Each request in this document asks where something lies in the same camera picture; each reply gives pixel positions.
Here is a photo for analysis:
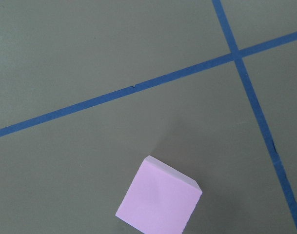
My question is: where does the pink foam block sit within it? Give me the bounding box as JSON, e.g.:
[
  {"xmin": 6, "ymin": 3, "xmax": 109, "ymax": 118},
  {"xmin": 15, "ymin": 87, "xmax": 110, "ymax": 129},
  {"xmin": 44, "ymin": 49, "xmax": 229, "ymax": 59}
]
[{"xmin": 116, "ymin": 156, "xmax": 202, "ymax": 234}]

